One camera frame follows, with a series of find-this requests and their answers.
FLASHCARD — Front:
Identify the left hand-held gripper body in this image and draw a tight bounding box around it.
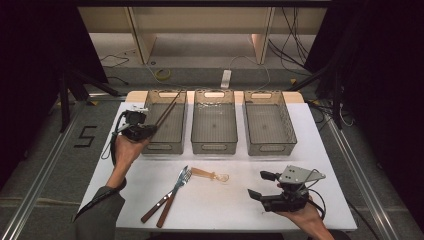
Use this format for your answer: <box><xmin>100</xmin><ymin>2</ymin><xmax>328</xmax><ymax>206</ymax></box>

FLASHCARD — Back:
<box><xmin>117</xmin><ymin>105</ymin><xmax>158</xmax><ymax>142</ymax></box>

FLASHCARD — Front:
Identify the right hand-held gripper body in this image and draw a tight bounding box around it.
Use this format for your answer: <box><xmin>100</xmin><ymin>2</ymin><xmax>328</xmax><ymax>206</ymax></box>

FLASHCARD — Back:
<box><xmin>259</xmin><ymin>164</ymin><xmax>327</xmax><ymax>214</ymax></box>

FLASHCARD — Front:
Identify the smoky clear plastic bin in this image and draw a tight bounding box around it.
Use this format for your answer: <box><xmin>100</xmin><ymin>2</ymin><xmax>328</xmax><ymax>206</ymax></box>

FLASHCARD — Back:
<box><xmin>190</xmin><ymin>88</ymin><xmax>239</xmax><ymax>155</ymax></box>
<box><xmin>243</xmin><ymin>89</ymin><xmax>298</xmax><ymax>157</ymax></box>
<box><xmin>141</xmin><ymin>89</ymin><xmax>188</xmax><ymax>155</ymax></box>

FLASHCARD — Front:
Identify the brown wooden chopstick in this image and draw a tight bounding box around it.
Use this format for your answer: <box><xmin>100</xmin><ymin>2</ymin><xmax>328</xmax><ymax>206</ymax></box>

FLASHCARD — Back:
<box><xmin>155</xmin><ymin>89</ymin><xmax>183</xmax><ymax>129</ymax></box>
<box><xmin>158</xmin><ymin>101</ymin><xmax>178</xmax><ymax>130</ymax></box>

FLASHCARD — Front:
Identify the wooden spoon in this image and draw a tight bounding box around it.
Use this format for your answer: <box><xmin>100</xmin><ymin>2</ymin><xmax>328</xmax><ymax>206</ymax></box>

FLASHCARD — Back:
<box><xmin>190</xmin><ymin>166</ymin><xmax>230</xmax><ymax>183</ymax></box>

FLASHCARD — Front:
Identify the wooden handled metal fork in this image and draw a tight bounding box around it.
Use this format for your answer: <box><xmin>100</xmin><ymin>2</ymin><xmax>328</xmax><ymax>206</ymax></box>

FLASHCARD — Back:
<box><xmin>140</xmin><ymin>169</ymin><xmax>194</xmax><ymax>224</ymax></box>

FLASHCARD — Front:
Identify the wooden handled table knife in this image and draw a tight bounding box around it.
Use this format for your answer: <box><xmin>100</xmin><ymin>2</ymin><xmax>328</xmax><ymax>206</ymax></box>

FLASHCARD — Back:
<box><xmin>155</xmin><ymin>165</ymin><xmax>190</xmax><ymax>229</ymax></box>

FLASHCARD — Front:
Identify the person's left hand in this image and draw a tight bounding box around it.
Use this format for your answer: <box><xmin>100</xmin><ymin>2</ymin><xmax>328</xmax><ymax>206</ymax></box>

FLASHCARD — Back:
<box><xmin>105</xmin><ymin>134</ymin><xmax>151</xmax><ymax>190</ymax></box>

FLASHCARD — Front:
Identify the person's right hand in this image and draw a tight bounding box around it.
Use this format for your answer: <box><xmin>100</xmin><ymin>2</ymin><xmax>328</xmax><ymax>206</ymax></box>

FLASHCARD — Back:
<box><xmin>276</xmin><ymin>198</ymin><xmax>327</xmax><ymax>232</ymax></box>

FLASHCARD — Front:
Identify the yellow tape roll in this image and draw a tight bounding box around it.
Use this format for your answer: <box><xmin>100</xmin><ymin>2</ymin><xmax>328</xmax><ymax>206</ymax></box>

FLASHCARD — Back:
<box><xmin>155</xmin><ymin>68</ymin><xmax>172</xmax><ymax>81</ymax></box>

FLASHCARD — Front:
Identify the black metal stand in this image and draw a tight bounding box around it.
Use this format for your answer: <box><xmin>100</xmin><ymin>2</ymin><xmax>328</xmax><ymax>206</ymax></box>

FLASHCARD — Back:
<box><xmin>57</xmin><ymin>64</ymin><xmax>122</xmax><ymax>134</ymax></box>
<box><xmin>285</xmin><ymin>61</ymin><xmax>345</xmax><ymax>130</ymax></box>

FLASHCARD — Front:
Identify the white power strip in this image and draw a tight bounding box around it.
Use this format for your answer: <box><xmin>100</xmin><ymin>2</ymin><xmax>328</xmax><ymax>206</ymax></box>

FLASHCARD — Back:
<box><xmin>220</xmin><ymin>69</ymin><xmax>232</xmax><ymax>90</ymax></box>

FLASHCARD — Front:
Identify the black curtain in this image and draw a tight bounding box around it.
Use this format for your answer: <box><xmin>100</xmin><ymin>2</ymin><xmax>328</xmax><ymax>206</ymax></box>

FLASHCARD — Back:
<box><xmin>0</xmin><ymin>0</ymin><xmax>108</xmax><ymax>188</ymax></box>
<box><xmin>303</xmin><ymin>0</ymin><xmax>424</xmax><ymax>231</ymax></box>

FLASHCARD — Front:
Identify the beige wooden shelf unit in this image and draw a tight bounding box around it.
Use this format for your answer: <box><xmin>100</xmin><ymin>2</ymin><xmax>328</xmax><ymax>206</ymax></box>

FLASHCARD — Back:
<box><xmin>77</xmin><ymin>6</ymin><xmax>328</xmax><ymax>66</ymax></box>

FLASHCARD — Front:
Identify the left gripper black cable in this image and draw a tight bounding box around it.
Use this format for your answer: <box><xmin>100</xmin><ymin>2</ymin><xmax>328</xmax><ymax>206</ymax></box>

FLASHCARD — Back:
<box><xmin>100</xmin><ymin>109</ymin><xmax>134</xmax><ymax>166</ymax></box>

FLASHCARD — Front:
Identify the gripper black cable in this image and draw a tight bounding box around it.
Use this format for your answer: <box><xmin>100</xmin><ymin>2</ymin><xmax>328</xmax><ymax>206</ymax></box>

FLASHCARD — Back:
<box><xmin>100</xmin><ymin>109</ymin><xmax>134</xmax><ymax>166</ymax></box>
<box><xmin>299</xmin><ymin>168</ymin><xmax>328</xmax><ymax>221</ymax></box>

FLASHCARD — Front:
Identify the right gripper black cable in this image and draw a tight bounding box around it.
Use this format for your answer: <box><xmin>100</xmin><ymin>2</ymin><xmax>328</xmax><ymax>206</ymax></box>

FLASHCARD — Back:
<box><xmin>299</xmin><ymin>168</ymin><xmax>328</xmax><ymax>221</ymax></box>

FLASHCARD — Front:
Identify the thin dark floor cable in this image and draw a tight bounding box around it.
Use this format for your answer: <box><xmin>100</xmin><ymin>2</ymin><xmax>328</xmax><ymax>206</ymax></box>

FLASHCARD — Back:
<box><xmin>99</xmin><ymin>52</ymin><xmax>131</xmax><ymax>70</ymax></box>

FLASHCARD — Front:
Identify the aluminium floor rail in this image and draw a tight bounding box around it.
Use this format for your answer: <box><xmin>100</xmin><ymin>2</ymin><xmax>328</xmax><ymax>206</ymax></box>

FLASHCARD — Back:
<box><xmin>0</xmin><ymin>99</ymin><xmax>86</xmax><ymax>240</ymax></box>
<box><xmin>324</xmin><ymin>116</ymin><xmax>403</xmax><ymax>240</ymax></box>

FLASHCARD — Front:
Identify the white power strip cable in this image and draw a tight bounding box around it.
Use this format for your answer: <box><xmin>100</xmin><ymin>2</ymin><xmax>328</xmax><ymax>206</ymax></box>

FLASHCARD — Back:
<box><xmin>229</xmin><ymin>54</ymin><xmax>272</xmax><ymax>91</ymax></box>

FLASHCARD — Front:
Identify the black cable bundle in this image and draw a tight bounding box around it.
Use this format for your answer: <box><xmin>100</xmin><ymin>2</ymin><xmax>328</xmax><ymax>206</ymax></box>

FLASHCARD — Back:
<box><xmin>268</xmin><ymin>6</ymin><xmax>313</xmax><ymax>69</ymax></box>

